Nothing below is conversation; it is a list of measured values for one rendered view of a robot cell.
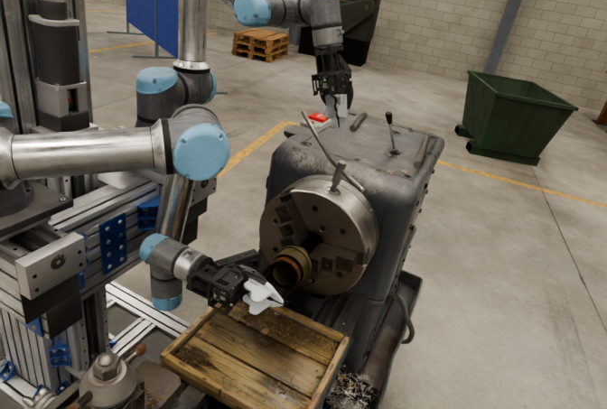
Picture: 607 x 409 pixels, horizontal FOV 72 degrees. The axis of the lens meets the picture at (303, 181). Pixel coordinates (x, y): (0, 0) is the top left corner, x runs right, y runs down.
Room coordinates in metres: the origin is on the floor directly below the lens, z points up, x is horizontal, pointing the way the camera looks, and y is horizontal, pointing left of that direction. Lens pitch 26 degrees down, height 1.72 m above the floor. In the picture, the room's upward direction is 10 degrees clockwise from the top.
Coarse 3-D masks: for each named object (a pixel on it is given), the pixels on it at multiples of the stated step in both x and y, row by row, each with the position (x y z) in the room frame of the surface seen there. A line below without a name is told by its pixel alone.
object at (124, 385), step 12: (132, 372) 0.43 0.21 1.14; (84, 384) 0.39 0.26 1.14; (96, 384) 0.39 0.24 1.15; (108, 384) 0.39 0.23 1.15; (120, 384) 0.40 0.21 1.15; (132, 384) 0.41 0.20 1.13; (96, 396) 0.38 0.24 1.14; (108, 396) 0.38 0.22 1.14; (120, 396) 0.39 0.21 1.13; (96, 408) 0.37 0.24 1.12
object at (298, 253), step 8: (288, 248) 0.84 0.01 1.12; (296, 248) 0.84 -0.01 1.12; (280, 256) 0.82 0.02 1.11; (288, 256) 0.81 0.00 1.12; (296, 256) 0.81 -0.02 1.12; (304, 256) 0.83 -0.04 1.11; (272, 264) 0.79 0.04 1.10; (280, 264) 0.79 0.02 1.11; (288, 264) 0.78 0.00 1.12; (296, 264) 0.80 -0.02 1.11; (304, 264) 0.81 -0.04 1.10; (272, 272) 0.79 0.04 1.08; (280, 272) 0.81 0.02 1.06; (288, 272) 0.83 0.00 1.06; (296, 272) 0.78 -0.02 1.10; (304, 272) 0.80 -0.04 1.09; (280, 280) 0.79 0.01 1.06; (288, 280) 0.80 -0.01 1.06; (296, 280) 0.77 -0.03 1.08; (288, 288) 0.78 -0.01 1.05
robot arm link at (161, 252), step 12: (144, 240) 0.79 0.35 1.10; (156, 240) 0.79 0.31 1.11; (168, 240) 0.79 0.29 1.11; (144, 252) 0.77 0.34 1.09; (156, 252) 0.76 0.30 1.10; (168, 252) 0.76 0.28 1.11; (180, 252) 0.76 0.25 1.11; (156, 264) 0.75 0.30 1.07; (168, 264) 0.74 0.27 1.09; (156, 276) 0.75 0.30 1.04; (168, 276) 0.76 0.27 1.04
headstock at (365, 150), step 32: (320, 128) 1.37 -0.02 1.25; (384, 128) 1.49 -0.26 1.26; (288, 160) 1.14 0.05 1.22; (320, 160) 1.12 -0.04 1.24; (352, 160) 1.14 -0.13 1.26; (384, 160) 1.18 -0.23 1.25; (384, 192) 1.03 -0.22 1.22; (416, 192) 1.03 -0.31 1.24; (384, 224) 1.01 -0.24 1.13; (384, 256) 1.00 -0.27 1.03; (352, 288) 1.03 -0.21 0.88; (384, 288) 1.00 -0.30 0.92
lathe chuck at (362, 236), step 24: (312, 192) 0.93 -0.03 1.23; (264, 216) 0.98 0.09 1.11; (312, 216) 0.93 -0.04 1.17; (336, 216) 0.90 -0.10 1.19; (360, 216) 0.92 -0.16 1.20; (264, 240) 0.97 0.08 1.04; (312, 240) 1.01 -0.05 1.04; (336, 240) 0.90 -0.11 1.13; (360, 240) 0.88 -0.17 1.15; (312, 288) 0.91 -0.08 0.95; (336, 288) 0.89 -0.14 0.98
